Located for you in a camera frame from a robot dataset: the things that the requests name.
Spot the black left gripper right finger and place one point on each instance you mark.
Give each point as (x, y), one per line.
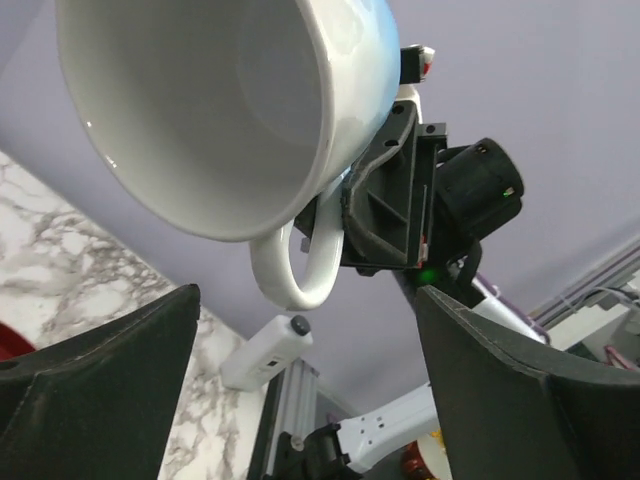
(513, 408)

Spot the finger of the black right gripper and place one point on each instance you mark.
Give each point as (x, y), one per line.
(383, 198)

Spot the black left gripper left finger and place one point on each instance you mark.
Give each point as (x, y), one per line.
(100, 405)

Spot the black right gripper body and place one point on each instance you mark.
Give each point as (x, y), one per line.
(477, 190)

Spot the white blue mug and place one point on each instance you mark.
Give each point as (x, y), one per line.
(237, 121)

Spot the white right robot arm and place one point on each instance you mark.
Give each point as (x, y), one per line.
(291, 445)

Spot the red round tray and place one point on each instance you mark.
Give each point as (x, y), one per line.
(12, 344)

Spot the white box with knob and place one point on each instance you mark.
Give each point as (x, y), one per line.
(271, 350)

